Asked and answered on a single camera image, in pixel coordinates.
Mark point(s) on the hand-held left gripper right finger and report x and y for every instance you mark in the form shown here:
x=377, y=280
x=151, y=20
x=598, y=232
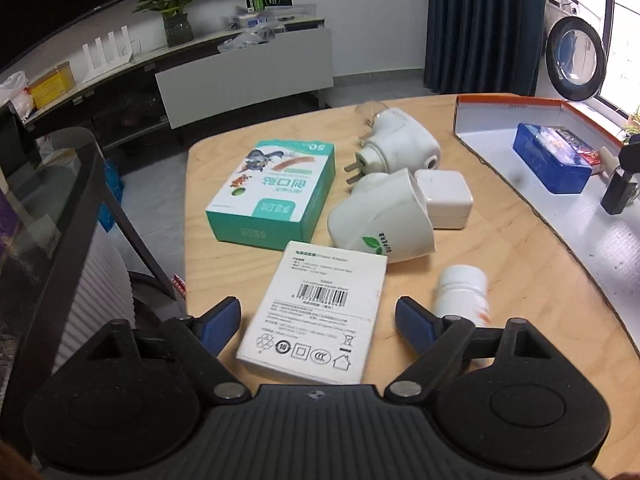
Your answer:
x=415, y=325

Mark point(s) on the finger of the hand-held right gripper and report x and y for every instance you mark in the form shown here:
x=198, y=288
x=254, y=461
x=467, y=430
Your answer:
x=632, y=152

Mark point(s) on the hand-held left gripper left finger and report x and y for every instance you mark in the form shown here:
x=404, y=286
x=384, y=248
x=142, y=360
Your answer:
x=220, y=325

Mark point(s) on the black charger plug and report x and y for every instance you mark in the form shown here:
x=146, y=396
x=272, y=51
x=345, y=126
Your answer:
x=617, y=195

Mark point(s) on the white pill bottle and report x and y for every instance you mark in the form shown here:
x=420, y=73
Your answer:
x=460, y=290

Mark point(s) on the blue dental floss box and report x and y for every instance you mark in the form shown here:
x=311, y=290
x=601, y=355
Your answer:
x=547, y=165

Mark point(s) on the white adapter box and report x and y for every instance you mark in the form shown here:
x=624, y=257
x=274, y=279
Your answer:
x=312, y=310

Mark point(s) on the white heater with leaf mark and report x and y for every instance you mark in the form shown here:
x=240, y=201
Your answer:
x=380, y=225

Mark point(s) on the white square charger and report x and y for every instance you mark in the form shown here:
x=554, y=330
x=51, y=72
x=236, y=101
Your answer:
x=442, y=195

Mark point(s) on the green bandage box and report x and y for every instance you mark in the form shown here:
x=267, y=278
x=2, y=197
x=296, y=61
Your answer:
x=270, y=195

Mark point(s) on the white plug-in heater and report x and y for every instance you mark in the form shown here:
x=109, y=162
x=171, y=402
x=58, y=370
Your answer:
x=400, y=140

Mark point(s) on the small green plant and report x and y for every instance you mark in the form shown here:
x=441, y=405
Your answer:
x=632, y=122

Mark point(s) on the red white packet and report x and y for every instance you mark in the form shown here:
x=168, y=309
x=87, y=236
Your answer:
x=179, y=287

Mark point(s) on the washing machine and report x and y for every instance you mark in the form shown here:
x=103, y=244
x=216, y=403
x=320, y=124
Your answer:
x=575, y=60

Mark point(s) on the blue bag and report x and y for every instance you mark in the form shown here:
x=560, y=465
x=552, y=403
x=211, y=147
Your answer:
x=110, y=195

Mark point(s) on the dark blue curtain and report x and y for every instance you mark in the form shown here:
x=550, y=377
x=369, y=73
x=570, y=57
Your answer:
x=480, y=25

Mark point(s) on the black glass round table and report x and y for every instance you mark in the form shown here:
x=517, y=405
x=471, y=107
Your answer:
x=50, y=200

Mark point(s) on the white drawer front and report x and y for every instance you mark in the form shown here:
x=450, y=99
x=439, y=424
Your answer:
x=245, y=80

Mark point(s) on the tv cabinet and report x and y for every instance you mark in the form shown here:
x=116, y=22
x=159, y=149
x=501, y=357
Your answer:
x=150, y=55

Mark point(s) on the black stand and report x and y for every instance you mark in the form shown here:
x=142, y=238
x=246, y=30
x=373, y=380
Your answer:
x=10, y=135

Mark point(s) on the clear plastic bag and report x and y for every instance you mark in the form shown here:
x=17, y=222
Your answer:
x=245, y=40

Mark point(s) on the white router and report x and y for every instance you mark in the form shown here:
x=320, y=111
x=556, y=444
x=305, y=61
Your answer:
x=107, y=57

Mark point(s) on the yellow box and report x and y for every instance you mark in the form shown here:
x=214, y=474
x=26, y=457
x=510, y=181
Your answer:
x=50, y=85

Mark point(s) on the plant in glass vase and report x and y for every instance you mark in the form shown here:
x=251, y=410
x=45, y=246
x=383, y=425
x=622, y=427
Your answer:
x=177, y=30

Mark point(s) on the white plastic bag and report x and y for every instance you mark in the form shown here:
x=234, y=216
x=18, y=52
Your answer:
x=12, y=92

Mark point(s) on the clear acrylic container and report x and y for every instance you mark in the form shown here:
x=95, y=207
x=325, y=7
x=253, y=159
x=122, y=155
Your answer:
x=295, y=12

